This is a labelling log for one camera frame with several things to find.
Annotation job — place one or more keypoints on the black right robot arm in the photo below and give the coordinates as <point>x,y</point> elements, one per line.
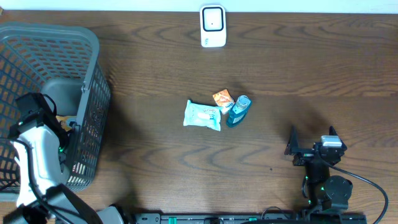
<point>326,193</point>

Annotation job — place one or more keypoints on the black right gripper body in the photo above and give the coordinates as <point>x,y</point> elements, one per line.
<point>305,155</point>

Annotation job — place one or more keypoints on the blue mouthwash bottle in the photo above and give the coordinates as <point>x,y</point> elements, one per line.
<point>238,112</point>

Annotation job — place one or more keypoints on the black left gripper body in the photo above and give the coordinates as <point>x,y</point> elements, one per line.
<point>63,140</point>

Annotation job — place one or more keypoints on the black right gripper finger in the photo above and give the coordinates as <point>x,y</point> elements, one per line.
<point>292,147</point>
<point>332,131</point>

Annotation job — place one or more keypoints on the orange white small box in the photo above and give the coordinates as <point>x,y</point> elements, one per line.
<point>224,100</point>

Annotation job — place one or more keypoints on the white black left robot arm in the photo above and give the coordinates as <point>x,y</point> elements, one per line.
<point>38,138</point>

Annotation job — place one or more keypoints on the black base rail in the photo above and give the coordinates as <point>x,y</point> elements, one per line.
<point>156,218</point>

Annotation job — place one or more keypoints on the grey plastic shopping basket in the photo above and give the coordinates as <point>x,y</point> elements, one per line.
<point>60,62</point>

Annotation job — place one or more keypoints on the white barcode scanner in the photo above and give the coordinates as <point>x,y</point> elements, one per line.
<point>213,26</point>

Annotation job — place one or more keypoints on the light blue wet wipes pack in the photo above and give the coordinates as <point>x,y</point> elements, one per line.
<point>202,115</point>

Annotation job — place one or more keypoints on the yellow red snack bag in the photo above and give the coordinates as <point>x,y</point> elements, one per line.
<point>66,122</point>

